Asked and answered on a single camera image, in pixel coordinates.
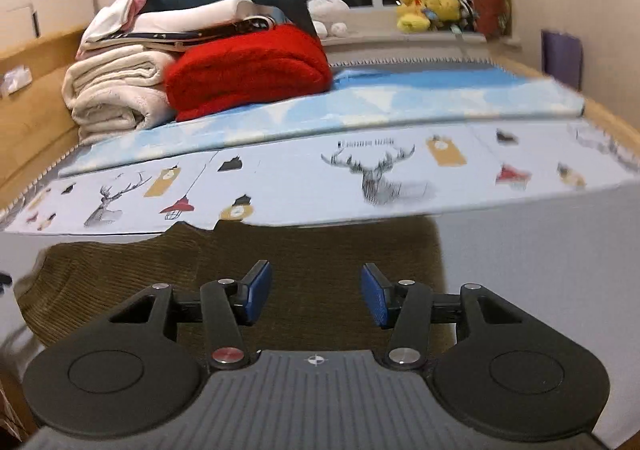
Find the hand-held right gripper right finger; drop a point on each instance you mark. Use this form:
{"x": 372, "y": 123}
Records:
{"x": 375, "y": 295}

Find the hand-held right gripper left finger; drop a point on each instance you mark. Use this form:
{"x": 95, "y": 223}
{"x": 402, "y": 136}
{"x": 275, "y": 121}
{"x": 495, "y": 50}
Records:
{"x": 257, "y": 291}

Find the deer print bedsheet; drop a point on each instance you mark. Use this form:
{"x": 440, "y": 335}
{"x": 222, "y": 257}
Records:
{"x": 300, "y": 174}

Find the blue cloud print quilt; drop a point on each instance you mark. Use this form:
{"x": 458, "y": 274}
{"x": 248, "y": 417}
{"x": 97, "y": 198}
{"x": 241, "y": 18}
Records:
{"x": 350, "y": 99}

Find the red folded blanket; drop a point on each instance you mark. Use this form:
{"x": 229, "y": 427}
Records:
{"x": 250, "y": 69}

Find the grey mattress cover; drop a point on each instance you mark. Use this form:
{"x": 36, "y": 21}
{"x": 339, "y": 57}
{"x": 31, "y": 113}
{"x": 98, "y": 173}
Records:
{"x": 415, "y": 61}

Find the cream folded blanket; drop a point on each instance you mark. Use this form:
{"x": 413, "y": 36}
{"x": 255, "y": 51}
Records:
{"x": 115, "y": 89}

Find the white windowsill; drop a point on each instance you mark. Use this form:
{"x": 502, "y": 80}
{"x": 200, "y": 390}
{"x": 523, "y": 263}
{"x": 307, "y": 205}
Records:
{"x": 380, "y": 35}

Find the dark patterned cloth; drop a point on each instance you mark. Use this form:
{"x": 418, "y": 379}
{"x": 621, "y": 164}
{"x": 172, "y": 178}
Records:
{"x": 210, "y": 32}

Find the white folded blanket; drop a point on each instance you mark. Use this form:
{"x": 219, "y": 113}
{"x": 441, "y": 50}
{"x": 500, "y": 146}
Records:
{"x": 165, "y": 19}

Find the white plush toy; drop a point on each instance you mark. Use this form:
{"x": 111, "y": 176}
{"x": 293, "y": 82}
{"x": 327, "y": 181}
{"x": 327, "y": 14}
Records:
{"x": 327, "y": 12}

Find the yellow duck plush toy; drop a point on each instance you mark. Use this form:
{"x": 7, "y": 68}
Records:
{"x": 412, "y": 9}
{"x": 444, "y": 4}

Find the purple flat object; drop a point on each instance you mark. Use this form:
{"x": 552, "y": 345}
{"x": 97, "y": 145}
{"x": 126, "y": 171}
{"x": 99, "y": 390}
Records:
{"x": 562, "y": 57}

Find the pink cloth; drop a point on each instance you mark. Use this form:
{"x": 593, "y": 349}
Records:
{"x": 136, "y": 4}

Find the dark red cushion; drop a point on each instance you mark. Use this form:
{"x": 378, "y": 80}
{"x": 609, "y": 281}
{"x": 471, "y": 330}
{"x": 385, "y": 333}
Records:
{"x": 492, "y": 2}

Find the white wall socket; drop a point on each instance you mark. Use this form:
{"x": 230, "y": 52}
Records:
{"x": 15, "y": 79}

